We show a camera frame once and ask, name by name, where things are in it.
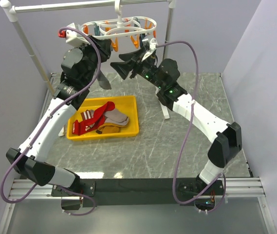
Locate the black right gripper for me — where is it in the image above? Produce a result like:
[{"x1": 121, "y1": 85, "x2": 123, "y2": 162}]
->
[{"x1": 110, "y1": 47, "x2": 165, "y2": 90}]

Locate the red sock with stripes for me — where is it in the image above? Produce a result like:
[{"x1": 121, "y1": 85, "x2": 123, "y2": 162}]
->
[{"x1": 72, "y1": 101, "x2": 115, "y2": 136}]

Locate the yellow plastic bin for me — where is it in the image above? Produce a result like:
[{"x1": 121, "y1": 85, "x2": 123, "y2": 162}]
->
[{"x1": 67, "y1": 96, "x2": 139, "y2": 141}]

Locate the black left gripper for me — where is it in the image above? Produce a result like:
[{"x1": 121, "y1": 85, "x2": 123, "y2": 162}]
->
[{"x1": 75, "y1": 35, "x2": 112, "y2": 86}]

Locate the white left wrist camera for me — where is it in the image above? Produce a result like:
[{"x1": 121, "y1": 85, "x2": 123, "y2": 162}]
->
[{"x1": 58, "y1": 30, "x2": 90, "y2": 48}]

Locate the brown striped grey sock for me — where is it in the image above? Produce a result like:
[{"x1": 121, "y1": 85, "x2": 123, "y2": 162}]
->
[{"x1": 80, "y1": 108, "x2": 129, "y2": 127}]

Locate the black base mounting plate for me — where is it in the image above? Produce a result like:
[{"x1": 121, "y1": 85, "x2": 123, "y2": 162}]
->
[{"x1": 51, "y1": 178, "x2": 224, "y2": 206}]

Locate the aluminium rail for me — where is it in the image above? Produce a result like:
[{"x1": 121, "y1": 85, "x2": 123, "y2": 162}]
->
[{"x1": 8, "y1": 177, "x2": 266, "y2": 200}]

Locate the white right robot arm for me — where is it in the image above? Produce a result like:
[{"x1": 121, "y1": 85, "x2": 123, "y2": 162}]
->
[{"x1": 110, "y1": 52, "x2": 242, "y2": 195}]

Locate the white and silver drying rack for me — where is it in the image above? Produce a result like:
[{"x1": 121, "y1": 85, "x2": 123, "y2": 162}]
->
[{"x1": 0, "y1": 0, "x2": 178, "y2": 137}]

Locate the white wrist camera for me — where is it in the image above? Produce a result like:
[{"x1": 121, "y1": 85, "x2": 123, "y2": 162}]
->
[
  {"x1": 58, "y1": 30, "x2": 90, "y2": 48},
  {"x1": 142, "y1": 37, "x2": 158, "y2": 53}
]

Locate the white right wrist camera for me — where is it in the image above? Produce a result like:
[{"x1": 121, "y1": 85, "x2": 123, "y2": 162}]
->
[{"x1": 142, "y1": 37, "x2": 158, "y2": 53}]

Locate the white clip hanger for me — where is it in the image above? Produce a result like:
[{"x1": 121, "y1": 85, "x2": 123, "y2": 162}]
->
[{"x1": 82, "y1": 1, "x2": 157, "y2": 52}]

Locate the mustard yellow sock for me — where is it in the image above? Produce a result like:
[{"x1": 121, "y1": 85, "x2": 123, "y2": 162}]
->
[{"x1": 96, "y1": 125, "x2": 120, "y2": 135}]

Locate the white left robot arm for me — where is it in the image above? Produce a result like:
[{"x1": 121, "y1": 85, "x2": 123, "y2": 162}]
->
[{"x1": 6, "y1": 39, "x2": 111, "y2": 196}]

